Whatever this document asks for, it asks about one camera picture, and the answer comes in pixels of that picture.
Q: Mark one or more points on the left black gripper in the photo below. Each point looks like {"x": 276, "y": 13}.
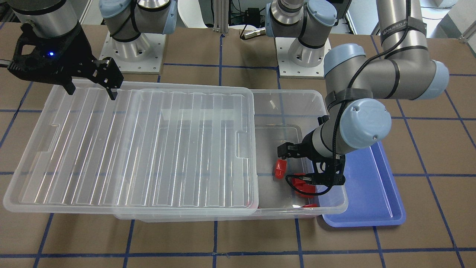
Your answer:
{"x": 307, "y": 146}

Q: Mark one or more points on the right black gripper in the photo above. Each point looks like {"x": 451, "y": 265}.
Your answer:
{"x": 79, "y": 48}

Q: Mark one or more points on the red block from tray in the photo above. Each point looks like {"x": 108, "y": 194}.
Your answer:
{"x": 280, "y": 168}

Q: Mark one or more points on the clear plastic box lid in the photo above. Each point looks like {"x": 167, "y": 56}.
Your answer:
{"x": 158, "y": 149}

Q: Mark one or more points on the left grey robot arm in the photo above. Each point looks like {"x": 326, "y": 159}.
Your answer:
{"x": 355, "y": 85}

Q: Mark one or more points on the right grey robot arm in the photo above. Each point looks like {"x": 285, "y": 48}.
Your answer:
{"x": 125, "y": 19}

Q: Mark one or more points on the red block in box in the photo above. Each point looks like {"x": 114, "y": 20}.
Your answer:
{"x": 312, "y": 205}
{"x": 302, "y": 188}

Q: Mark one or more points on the clear plastic storage box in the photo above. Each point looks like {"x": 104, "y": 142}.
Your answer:
{"x": 280, "y": 116}

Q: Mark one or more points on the blue plastic tray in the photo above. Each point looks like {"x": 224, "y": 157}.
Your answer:
{"x": 372, "y": 194}

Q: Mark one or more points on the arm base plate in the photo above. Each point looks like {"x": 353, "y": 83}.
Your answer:
{"x": 141, "y": 56}
{"x": 297, "y": 61}

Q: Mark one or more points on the aluminium frame post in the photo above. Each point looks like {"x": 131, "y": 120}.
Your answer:
{"x": 221, "y": 10}

